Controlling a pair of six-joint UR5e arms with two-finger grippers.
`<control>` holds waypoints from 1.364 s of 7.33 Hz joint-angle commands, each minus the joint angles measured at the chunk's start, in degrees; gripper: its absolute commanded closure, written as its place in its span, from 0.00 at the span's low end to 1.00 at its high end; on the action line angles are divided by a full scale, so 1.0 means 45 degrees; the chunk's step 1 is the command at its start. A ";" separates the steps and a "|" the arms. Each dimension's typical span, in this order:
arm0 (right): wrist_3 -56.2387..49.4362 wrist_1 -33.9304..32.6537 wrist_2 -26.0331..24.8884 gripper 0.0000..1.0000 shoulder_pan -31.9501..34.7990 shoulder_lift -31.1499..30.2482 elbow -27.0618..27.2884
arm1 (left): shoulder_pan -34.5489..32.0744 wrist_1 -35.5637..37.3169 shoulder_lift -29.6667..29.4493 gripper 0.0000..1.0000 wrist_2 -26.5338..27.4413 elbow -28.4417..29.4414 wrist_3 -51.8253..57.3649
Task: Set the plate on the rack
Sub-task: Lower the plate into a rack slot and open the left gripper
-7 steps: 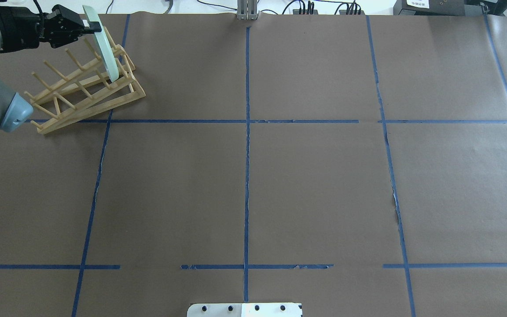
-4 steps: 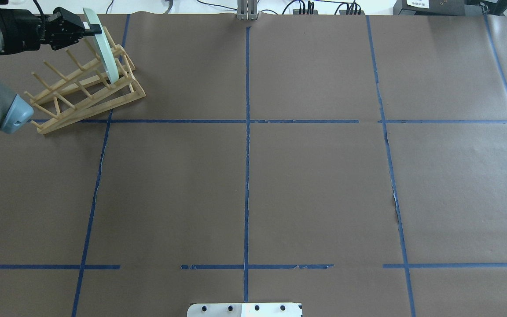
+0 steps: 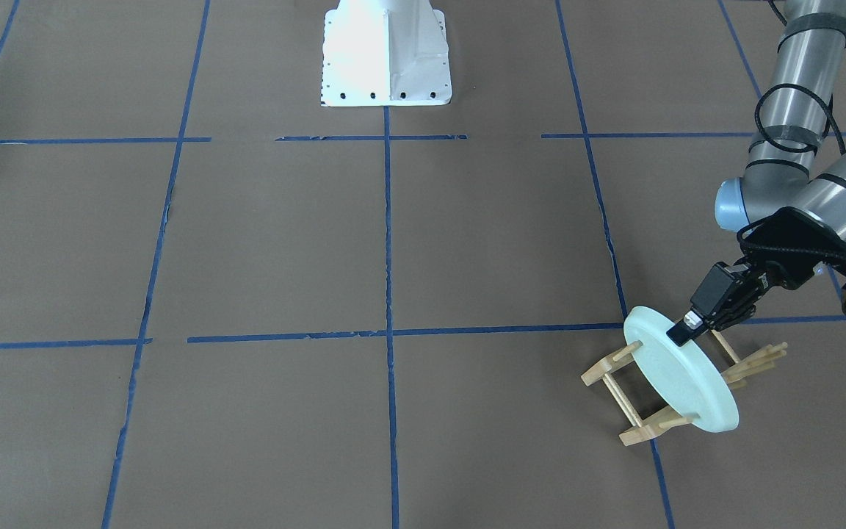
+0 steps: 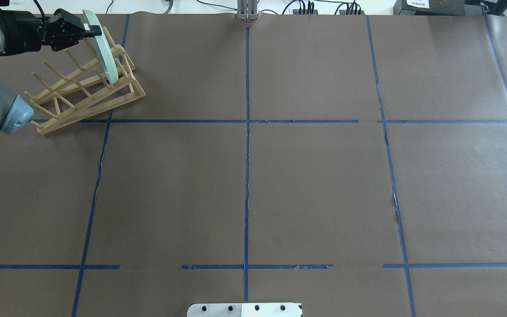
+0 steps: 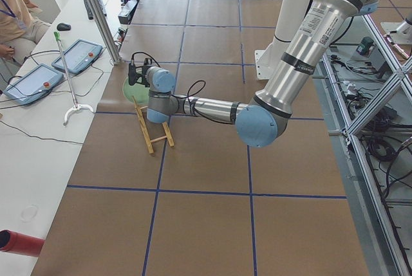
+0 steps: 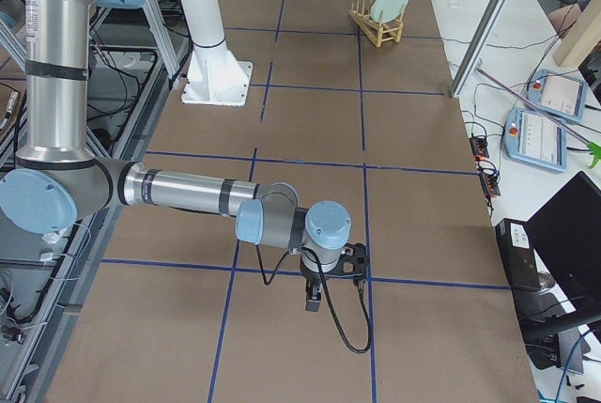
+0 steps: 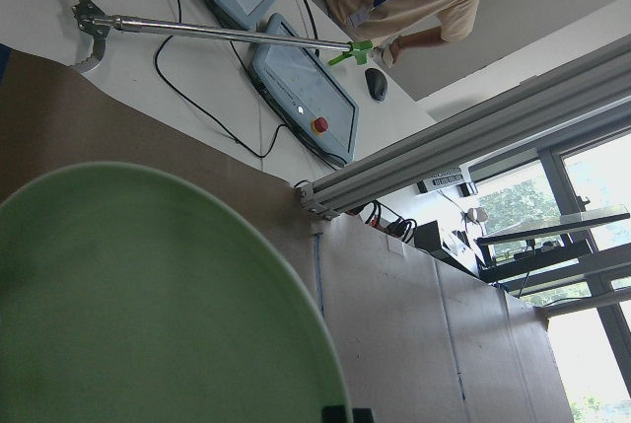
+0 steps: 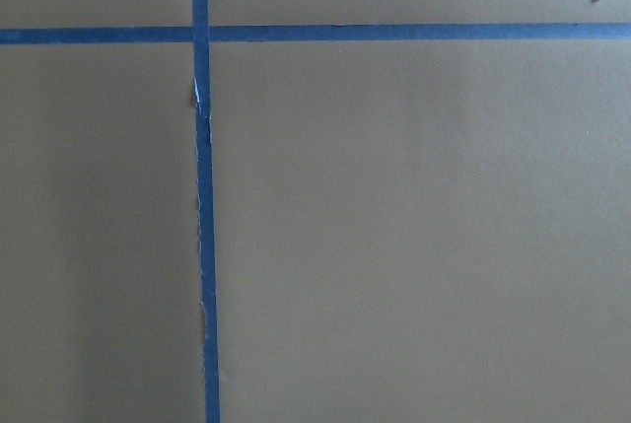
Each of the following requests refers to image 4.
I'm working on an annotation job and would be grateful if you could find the black computer box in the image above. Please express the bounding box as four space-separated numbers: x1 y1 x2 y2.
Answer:
393 0 489 16

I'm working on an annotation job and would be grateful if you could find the light green plate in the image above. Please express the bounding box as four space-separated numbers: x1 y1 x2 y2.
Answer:
83 9 119 85

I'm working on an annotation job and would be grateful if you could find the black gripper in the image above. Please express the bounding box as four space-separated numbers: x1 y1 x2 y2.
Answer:
42 10 103 52

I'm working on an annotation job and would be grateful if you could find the aluminium frame post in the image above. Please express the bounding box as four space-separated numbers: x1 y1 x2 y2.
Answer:
236 0 259 21

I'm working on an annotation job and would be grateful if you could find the wooden dish rack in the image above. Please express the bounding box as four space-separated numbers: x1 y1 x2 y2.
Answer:
24 29 146 135

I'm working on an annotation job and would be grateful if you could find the orange black usb hub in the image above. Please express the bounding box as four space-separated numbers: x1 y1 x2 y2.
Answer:
292 0 319 15

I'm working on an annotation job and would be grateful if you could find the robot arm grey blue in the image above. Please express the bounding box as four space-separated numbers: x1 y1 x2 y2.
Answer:
0 0 104 135

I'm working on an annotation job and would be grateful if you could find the white pedestal column with base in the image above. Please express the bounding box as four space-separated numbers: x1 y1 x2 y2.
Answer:
187 302 303 317

